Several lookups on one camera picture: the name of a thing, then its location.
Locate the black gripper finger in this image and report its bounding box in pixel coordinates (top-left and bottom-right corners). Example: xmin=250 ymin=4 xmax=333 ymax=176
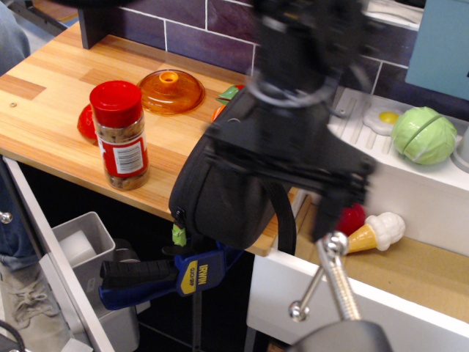
xmin=313 ymin=194 xmax=352 ymax=242

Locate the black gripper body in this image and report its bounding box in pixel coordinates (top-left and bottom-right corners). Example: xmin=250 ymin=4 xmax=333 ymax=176
xmin=207 ymin=98 xmax=377 ymax=205

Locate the black zipper case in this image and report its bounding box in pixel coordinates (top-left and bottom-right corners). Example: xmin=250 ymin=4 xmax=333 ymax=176
xmin=168 ymin=87 xmax=294 ymax=250

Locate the green tape zipper pull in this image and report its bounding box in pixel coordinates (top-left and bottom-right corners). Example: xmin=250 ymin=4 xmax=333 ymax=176
xmin=171 ymin=223 xmax=187 ymax=247

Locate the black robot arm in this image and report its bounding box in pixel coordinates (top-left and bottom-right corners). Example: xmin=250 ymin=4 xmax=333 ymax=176
xmin=207 ymin=1 xmax=376 ymax=241

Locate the red toy fruit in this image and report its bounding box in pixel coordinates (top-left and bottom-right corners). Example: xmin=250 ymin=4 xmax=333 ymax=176
xmin=336 ymin=204 xmax=366 ymax=236

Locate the toy ice cream cone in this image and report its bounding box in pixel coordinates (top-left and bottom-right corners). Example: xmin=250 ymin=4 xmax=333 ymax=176
xmin=348 ymin=212 xmax=406 ymax=253

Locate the orange toy piece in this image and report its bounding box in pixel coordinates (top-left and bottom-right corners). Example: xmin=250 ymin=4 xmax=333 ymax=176
xmin=210 ymin=106 xmax=226 ymax=123

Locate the green toy vegetable piece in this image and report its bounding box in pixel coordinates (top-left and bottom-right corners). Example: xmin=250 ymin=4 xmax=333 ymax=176
xmin=215 ymin=84 xmax=244 ymax=105

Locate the toy fried egg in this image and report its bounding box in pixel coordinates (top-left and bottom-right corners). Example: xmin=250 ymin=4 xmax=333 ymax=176
xmin=363 ymin=106 xmax=404 ymax=136

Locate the green toy cabbage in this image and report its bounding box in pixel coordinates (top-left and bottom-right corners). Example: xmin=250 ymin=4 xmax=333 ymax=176
xmin=391 ymin=106 xmax=457 ymax=165

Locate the white toy sink unit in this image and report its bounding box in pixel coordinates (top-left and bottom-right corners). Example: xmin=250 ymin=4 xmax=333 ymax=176
xmin=247 ymin=89 xmax=468 ymax=351

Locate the orange glass lid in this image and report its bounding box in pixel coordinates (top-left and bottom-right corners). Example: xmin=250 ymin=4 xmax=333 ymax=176
xmin=137 ymin=70 xmax=205 ymax=115

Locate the blue Irwin bar clamp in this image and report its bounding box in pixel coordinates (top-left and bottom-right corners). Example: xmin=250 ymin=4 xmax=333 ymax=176
xmin=100 ymin=248 xmax=254 ymax=351

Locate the teal box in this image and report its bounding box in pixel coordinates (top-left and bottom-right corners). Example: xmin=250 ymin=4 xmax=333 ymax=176
xmin=405 ymin=0 xmax=468 ymax=100

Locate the red-lidded spice jar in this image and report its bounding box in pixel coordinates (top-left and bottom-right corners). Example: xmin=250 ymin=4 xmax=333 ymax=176
xmin=89 ymin=81 xmax=149 ymax=191

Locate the red toy tomato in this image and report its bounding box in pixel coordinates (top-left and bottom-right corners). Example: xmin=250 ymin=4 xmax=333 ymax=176
xmin=77 ymin=104 xmax=97 ymax=141

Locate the grey plastic bin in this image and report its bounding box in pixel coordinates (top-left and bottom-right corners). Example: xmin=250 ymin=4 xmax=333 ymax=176
xmin=53 ymin=212 xmax=140 ymax=351

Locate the person's blue jeans leg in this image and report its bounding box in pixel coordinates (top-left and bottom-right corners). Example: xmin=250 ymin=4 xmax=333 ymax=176
xmin=0 ymin=3 xmax=40 ymax=271

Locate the grey sneaker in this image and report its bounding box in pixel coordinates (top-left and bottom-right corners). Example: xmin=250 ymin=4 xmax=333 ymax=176
xmin=1 ymin=264 xmax=70 ymax=351

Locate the black shoulder strap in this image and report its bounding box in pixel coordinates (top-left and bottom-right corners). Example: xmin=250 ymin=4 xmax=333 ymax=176
xmin=263 ymin=181 xmax=297 ymax=256

